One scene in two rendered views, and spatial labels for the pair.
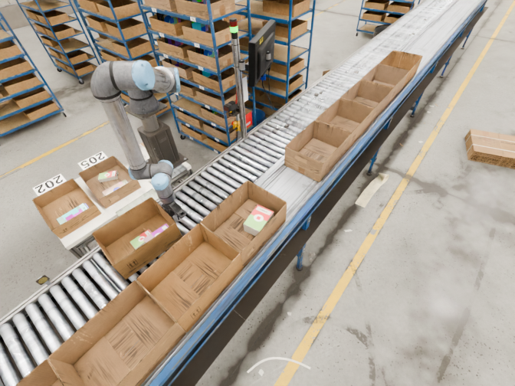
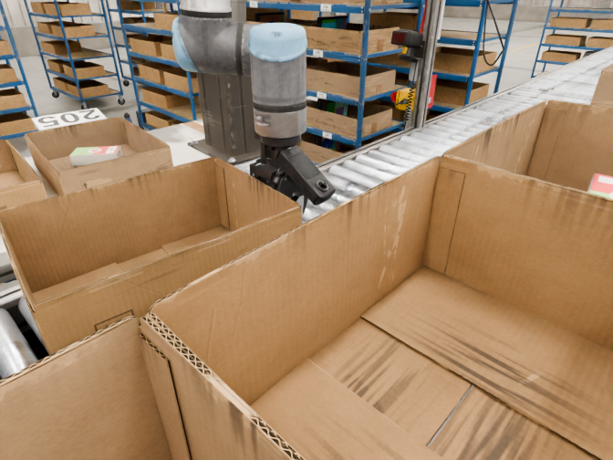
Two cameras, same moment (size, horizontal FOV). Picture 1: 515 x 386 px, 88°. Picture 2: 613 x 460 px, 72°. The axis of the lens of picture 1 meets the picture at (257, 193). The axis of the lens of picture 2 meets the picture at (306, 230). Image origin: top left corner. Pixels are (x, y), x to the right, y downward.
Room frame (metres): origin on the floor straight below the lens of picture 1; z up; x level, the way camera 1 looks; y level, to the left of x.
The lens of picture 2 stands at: (0.34, 0.46, 1.23)
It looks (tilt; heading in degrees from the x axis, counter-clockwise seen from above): 31 degrees down; 2
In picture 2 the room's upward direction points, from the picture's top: straight up
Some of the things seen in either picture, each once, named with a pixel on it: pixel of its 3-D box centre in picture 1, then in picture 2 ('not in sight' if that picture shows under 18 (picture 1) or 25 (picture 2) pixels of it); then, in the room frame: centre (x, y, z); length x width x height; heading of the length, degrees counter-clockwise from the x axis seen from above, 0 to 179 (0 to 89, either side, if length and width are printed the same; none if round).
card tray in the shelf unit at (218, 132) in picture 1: (224, 126); (342, 150); (2.67, 0.33, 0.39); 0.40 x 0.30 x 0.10; 49
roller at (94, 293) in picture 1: (96, 296); not in sight; (0.60, 0.93, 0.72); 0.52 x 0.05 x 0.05; 48
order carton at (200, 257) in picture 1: (193, 273); (466, 353); (0.59, 0.34, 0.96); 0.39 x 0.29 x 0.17; 138
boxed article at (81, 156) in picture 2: (108, 176); (97, 155); (1.53, 1.15, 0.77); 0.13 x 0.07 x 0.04; 101
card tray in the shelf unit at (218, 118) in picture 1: (223, 111); (346, 115); (2.67, 0.32, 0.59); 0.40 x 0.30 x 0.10; 46
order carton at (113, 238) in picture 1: (139, 235); (160, 253); (0.92, 0.73, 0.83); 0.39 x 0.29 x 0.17; 131
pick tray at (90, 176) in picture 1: (109, 180); (98, 156); (1.45, 1.10, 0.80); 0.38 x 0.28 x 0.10; 43
